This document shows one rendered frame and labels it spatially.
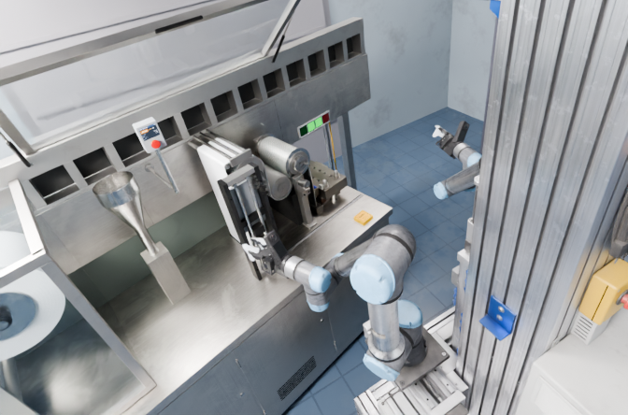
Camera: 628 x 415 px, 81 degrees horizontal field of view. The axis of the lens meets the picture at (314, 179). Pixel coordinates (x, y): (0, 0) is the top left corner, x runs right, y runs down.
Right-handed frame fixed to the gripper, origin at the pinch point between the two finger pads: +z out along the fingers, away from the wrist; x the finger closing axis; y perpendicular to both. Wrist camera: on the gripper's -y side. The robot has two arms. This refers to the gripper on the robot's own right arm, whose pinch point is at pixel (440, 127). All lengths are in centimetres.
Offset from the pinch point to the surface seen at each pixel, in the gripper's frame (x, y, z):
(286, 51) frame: -75, 14, 42
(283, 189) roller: -56, 63, -7
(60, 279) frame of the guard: -127, 83, -68
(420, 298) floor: 75, 98, -8
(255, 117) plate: -75, 49, 29
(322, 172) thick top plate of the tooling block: -30, 56, 17
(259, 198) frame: -72, 63, -24
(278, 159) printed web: -63, 54, 3
